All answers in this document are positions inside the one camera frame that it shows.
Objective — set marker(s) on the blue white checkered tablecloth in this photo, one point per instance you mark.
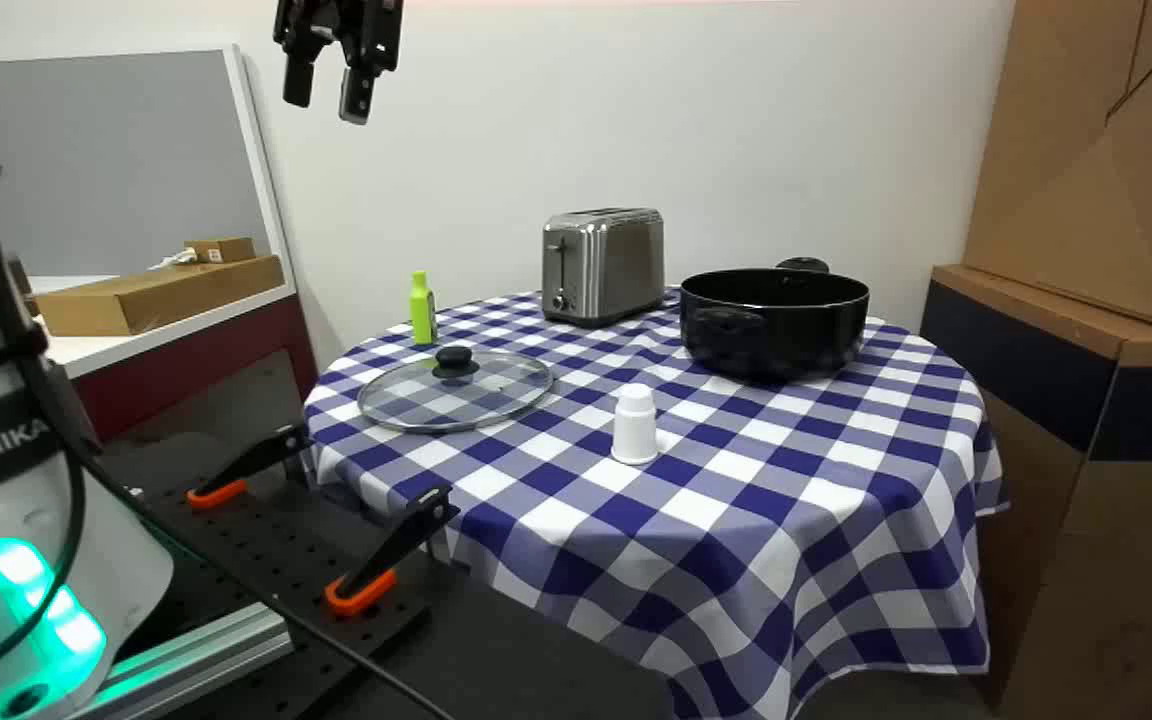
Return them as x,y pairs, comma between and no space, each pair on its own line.
761,507

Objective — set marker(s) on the grey partition panel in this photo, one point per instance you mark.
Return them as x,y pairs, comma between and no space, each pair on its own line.
110,163

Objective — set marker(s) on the white desk with red front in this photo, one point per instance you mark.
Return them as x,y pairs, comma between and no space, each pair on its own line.
189,360

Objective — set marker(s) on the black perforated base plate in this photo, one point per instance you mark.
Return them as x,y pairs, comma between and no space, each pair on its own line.
270,563

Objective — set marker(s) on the black cooking pot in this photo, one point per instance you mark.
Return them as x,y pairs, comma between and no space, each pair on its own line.
769,335

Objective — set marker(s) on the glass lid with black knob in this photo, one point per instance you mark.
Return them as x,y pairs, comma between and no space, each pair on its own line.
496,392

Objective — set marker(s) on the small green plastic bottle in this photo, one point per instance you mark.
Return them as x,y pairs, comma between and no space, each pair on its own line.
421,313

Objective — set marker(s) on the large brown cardboard box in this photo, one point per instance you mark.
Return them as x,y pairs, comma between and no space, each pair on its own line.
1099,147

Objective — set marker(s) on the wooden cabinet with blue front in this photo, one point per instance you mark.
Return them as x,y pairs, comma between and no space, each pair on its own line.
1083,507

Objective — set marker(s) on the aluminium profile rail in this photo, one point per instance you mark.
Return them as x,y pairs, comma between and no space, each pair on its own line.
189,663

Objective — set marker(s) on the silver metal toaster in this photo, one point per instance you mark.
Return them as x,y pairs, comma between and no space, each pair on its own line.
602,267

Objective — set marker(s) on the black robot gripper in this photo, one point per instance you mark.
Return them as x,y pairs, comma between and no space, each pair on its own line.
360,26

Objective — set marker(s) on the flat brown cardboard box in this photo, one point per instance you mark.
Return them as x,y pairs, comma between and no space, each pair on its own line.
149,297

